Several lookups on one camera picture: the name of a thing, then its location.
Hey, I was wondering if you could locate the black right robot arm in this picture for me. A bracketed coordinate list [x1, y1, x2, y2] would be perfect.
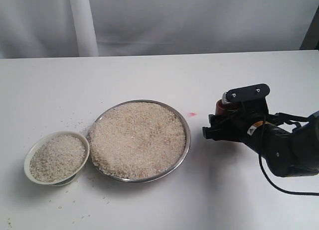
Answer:
[202, 84, 319, 177]

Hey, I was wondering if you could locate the dark clutter beside table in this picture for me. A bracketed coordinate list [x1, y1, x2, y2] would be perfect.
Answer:
[299, 0, 319, 50]

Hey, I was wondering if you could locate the black camera cable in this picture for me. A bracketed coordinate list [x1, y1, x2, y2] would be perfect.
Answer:
[258, 115, 319, 196]

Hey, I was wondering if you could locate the brown wooden cup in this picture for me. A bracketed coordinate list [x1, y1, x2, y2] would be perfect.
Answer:
[215, 100, 240, 115]

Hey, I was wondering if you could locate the white curtain backdrop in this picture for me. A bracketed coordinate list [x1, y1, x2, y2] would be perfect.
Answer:
[0, 0, 316, 58]

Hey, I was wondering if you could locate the white ceramic rice bowl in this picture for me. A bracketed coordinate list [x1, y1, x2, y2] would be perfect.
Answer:
[24, 131, 90, 186]

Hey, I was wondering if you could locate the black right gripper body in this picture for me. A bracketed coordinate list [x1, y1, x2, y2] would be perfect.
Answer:
[231, 97, 299, 177]

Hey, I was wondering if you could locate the round steel rice tray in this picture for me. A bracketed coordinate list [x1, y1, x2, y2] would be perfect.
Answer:
[88, 100, 191, 183]

